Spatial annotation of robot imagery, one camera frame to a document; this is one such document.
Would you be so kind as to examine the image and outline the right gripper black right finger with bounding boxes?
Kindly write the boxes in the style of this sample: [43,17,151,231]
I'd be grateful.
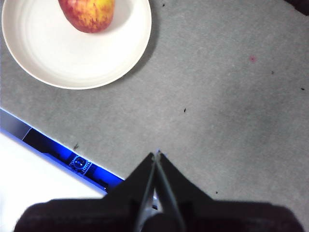
[156,152,302,232]

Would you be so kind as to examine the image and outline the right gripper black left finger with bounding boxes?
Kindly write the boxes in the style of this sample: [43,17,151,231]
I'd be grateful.
[14,152,155,232]

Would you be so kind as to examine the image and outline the cream yellow plate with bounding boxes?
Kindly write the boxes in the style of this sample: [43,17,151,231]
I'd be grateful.
[1,0,153,90]

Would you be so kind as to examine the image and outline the red yellow apple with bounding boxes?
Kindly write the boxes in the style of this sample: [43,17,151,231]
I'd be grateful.
[58,0,115,34]

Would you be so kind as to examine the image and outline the black camera bar with lens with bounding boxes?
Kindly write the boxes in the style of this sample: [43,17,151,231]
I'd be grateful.
[23,128,126,194]

